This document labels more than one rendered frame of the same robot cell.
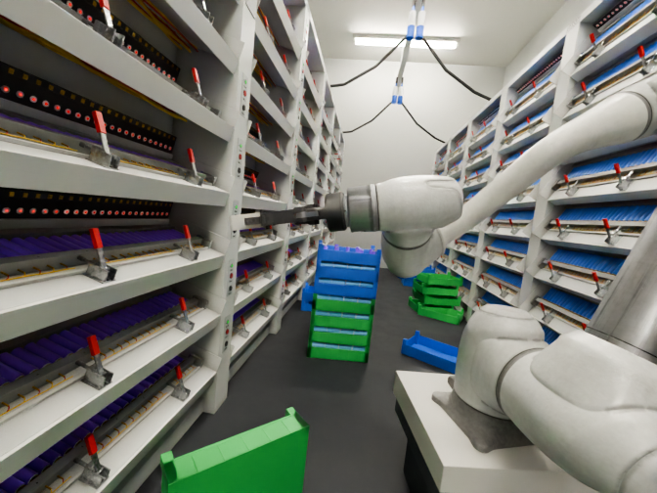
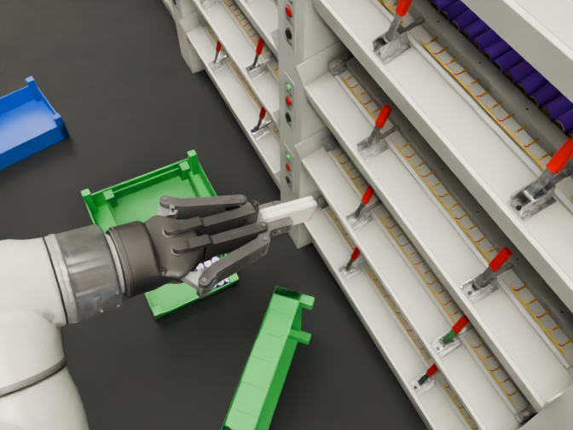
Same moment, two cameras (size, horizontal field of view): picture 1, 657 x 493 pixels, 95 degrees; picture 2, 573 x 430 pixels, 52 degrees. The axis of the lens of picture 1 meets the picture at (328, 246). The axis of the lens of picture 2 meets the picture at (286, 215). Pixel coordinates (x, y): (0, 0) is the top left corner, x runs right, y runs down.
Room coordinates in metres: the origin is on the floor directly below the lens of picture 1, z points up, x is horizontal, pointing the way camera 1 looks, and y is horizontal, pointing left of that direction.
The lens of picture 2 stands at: (0.93, -0.04, 1.23)
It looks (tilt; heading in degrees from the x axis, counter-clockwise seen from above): 56 degrees down; 147
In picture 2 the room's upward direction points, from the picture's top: straight up
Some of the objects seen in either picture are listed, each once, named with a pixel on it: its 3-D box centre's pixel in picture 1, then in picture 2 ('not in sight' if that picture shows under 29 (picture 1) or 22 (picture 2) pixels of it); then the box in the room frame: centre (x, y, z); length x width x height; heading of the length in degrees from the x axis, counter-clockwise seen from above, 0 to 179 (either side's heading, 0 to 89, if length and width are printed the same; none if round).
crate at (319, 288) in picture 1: (343, 283); not in sight; (1.50, -0.10, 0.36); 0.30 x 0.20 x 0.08; 92
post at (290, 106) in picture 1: (275, 175); not in sight; (1.69, 0.34, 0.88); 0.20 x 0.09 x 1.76; 84
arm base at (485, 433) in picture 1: (480, 402); not in sight; (0.69, -0.40, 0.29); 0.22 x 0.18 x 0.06; 15
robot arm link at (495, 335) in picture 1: (501, 354); not in sight; (0.65, -0.41, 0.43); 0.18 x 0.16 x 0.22; 9
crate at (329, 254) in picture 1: (347, 251); not in sight; (1.50, -0.10, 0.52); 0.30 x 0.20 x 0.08; 92
